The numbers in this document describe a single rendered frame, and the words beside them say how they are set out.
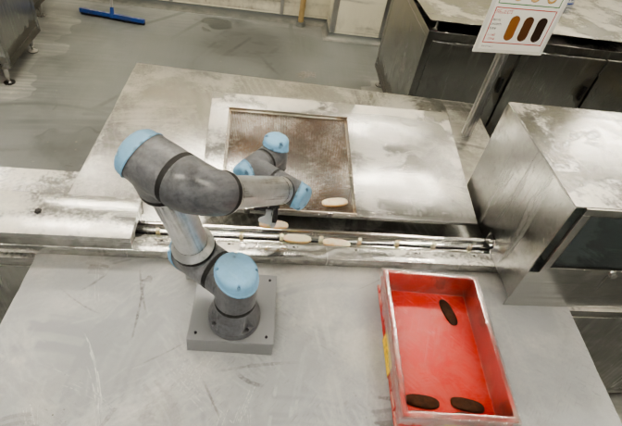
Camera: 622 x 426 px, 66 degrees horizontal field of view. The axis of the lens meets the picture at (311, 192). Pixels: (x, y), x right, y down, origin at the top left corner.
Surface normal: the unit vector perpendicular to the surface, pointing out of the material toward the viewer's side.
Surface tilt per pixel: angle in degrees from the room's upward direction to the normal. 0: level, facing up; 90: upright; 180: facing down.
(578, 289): 89
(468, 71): 90
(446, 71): 90
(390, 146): 10
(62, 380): 0
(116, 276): 0
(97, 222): 0
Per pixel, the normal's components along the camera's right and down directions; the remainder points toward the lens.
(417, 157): 0.15, -0.59
